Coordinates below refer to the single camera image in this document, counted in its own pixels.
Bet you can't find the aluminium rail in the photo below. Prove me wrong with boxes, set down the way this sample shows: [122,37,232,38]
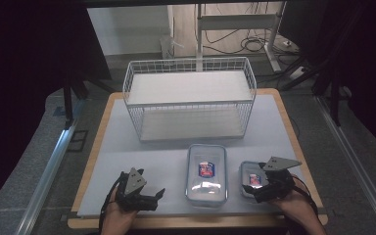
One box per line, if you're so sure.
[315,95,376,227]
[15,97,86,235]

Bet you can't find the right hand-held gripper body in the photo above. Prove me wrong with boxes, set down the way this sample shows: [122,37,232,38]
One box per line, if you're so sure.
[262,156,303,201]

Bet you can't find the white metal stand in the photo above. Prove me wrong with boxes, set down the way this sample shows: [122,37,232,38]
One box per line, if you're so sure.
[195,2,287,73]

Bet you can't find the large clear food container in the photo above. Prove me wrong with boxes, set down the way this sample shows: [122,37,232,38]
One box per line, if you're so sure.
[185,143,229,208]

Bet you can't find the person's right hand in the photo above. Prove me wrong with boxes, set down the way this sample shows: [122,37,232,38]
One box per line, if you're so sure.
[268,177,321,229]

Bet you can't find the white power strip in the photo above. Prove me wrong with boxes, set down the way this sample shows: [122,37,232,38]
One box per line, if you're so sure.
[288,66,308,81]

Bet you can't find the clear plastic bag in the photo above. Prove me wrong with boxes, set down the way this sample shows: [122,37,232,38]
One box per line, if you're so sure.
[160,34,184,61]

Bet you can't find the pale grey table mat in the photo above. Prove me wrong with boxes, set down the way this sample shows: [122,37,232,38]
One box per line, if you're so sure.
[76,94,315,218]

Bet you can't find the black tripod stand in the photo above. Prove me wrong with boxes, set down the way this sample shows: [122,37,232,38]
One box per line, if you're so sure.
[61,73,113,130]

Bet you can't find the black metal stand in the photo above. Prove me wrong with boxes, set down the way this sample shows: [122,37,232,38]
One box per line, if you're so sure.
[280,57,345,127]

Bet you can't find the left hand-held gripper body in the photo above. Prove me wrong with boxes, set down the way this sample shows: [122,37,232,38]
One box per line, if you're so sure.
[115,166,149,212]

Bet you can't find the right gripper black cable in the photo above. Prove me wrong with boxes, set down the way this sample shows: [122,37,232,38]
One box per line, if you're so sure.
[290,175,319,214]

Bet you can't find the small clear food container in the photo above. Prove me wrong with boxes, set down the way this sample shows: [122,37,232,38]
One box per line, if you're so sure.
[238,161,270,200]

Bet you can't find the dark curtain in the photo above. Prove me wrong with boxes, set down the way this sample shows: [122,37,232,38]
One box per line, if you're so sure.
[0,0,113,217]
[278,0,376,160]

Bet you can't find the person's left hand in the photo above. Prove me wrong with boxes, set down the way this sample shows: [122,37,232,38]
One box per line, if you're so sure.
[101,200,140,229]

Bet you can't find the black floor cables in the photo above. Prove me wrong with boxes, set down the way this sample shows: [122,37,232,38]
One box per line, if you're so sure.
[202,28,303,57]

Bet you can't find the white wire shelf rack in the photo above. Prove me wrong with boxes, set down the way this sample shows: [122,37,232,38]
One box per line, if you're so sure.
[122,56,258,143]

